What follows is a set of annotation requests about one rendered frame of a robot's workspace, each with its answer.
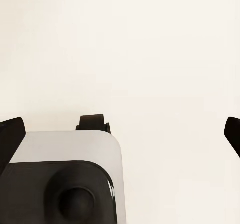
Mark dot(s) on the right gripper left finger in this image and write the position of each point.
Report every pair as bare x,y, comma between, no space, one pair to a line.
12,133

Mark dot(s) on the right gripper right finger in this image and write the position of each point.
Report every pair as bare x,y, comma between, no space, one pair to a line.
232,133

